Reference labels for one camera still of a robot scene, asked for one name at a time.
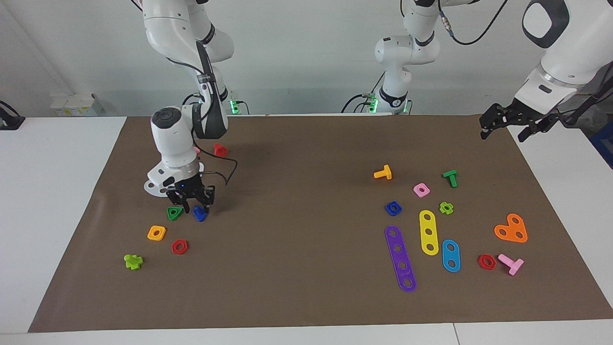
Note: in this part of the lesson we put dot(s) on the orange square plastic nut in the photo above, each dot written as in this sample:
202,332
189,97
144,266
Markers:
150,235

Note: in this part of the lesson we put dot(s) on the red plastic bolt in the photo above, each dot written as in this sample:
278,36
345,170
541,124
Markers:
220,151

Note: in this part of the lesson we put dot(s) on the red hexagonal plastic nut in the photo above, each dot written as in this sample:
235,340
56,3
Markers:
480,262
174,249

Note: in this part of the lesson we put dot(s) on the blue two-hole plastic plate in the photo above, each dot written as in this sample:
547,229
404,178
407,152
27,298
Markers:
450,255

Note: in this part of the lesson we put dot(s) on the orange heart-shaped plastic plate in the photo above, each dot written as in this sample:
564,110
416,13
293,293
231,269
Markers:
511,230

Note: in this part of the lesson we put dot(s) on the white curved five-hole plate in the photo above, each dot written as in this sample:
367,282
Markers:
148,189

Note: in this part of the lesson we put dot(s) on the yellow three-hole plastic plate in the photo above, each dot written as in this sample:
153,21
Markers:
427,224

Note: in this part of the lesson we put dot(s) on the grey crumpled bag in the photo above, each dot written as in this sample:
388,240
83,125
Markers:
596,120

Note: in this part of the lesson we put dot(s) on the green plastic bolt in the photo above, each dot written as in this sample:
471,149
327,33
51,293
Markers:
450,175

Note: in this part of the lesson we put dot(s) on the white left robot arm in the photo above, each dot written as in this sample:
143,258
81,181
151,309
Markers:
565,57

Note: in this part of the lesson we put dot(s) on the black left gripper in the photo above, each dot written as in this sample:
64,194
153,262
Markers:
522,115

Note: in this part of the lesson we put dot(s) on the black stand pole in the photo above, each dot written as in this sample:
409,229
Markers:
596,99

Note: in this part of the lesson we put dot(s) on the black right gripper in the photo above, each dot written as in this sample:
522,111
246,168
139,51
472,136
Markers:
189,189

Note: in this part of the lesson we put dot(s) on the purple four-hole plastic plate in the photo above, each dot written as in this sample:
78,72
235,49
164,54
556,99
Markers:
400,257

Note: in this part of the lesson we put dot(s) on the blue triangular-head plastic bolt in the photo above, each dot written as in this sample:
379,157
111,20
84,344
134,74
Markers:
199,215

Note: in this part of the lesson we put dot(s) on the white cardboard box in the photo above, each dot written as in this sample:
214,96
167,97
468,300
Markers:
76,105

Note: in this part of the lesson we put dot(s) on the pink square plastic nut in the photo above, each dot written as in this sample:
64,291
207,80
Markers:
426,193

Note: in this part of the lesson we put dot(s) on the orange plastic bolt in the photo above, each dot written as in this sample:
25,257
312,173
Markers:
385,173

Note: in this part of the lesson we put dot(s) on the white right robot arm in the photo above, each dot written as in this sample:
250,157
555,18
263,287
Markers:
170,143

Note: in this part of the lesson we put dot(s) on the brown table mat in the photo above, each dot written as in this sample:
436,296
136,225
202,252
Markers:
306,268

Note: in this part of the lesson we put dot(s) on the blue crate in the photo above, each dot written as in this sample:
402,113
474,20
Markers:
606,143

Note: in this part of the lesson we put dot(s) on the black device on table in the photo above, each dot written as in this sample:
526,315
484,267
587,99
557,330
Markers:
9,122

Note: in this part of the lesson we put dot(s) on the blue square plastic nut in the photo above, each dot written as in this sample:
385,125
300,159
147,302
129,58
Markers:
387,210

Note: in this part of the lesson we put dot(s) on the lime green cross nut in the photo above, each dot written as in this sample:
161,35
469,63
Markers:
442,208

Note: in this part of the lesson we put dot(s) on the lime green cross-head bolt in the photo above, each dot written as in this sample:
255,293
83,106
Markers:
131,262

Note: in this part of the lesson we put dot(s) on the green triangular plastic nut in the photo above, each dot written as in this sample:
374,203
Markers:
169,210

